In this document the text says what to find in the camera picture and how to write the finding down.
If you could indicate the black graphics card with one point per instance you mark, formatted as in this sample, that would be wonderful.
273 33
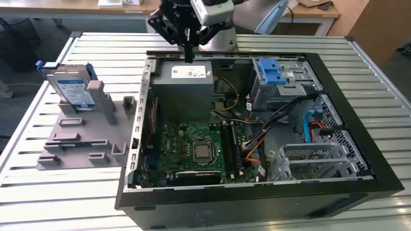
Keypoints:
197 178

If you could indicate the black PC case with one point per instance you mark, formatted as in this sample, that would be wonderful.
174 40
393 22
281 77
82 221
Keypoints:
224 211

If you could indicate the grey power supply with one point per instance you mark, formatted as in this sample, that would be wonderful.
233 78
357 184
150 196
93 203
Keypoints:
182 101

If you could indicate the green motherboard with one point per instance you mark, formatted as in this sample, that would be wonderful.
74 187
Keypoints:
174 144

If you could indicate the black RAM slot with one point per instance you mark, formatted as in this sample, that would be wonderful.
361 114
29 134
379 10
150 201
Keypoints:
226 149

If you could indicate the grey parts rack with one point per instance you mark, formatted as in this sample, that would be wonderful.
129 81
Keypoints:
78 155

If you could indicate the small white box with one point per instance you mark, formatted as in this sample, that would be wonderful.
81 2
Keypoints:
132 2

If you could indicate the wooden cabinet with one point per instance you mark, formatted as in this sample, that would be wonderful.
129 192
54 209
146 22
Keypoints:
379 24

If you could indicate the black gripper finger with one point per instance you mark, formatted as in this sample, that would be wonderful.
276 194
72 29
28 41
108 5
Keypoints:
192 48
186 48

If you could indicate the black mesh bin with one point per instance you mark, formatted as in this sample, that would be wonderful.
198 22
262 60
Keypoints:
18 48

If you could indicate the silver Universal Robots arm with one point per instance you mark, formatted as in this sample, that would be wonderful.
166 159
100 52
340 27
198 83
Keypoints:
224 38

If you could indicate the white furniture foot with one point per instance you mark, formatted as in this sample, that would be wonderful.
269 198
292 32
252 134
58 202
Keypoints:
6 93

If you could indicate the installed RAM stick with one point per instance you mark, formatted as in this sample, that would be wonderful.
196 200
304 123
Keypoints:
236 149

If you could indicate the RAM stick in rack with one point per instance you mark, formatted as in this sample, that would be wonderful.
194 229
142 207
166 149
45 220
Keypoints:
74 145

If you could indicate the metal disk bay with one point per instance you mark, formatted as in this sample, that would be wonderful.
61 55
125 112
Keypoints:
316 161

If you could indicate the silver CPU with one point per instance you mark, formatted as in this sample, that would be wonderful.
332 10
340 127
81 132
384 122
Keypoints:
202 151

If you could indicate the CPU socket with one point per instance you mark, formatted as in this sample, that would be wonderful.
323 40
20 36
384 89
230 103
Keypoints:
202 164

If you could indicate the wooden desk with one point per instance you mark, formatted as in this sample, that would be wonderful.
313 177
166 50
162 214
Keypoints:
89 9

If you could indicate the hard disk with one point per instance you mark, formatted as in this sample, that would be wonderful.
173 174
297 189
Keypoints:
73 91

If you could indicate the large white box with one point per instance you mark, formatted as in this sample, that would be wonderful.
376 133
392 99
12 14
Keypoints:
110 4

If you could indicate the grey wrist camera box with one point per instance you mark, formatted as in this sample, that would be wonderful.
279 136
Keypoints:
214 12

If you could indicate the black chair base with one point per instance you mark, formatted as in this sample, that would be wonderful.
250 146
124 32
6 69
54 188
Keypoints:
405 49

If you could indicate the metal drive cage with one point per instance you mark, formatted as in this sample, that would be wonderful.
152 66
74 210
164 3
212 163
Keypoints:
288 91

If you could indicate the cardboard piece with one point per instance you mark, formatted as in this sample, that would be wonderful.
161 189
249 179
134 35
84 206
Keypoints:
311 3

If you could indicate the blue plastic drive latch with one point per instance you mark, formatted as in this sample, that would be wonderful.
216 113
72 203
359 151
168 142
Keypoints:
268 72

